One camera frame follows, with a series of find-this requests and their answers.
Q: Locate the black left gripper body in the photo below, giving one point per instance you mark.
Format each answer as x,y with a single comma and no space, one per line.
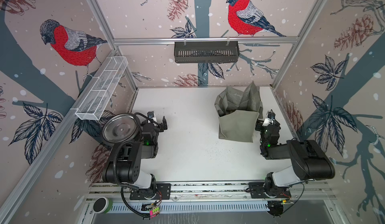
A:
159,128

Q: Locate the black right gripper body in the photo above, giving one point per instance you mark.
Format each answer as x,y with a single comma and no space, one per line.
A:
263,129

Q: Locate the green canvas tote bag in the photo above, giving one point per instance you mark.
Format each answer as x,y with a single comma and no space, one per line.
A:
238,112

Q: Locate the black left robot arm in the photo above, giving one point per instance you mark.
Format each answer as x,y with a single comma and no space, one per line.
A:
123,165

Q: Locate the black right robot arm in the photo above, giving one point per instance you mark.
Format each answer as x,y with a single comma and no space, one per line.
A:
308,161

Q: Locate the round steel plate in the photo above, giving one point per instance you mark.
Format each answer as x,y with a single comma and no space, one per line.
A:
120,128

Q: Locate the black right base connector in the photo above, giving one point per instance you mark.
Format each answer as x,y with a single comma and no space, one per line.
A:
276,208

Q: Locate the pink small circuit board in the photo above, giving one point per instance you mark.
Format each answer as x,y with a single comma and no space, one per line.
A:
154,212

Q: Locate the green black tape roll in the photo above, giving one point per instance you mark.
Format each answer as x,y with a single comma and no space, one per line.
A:
102,205

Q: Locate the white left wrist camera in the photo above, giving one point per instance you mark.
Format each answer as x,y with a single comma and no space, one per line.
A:
151,115

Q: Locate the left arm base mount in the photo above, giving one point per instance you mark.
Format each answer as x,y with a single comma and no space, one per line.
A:
161,191

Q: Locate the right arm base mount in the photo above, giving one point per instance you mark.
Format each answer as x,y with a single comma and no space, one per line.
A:
260,190

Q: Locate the white mesh wall shelf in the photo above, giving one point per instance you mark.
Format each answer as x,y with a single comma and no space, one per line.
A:
98,97

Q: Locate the black hanging wire basket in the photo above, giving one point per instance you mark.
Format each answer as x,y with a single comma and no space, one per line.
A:
206,52

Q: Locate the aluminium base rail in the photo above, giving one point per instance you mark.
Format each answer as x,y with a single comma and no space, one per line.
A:
239,190

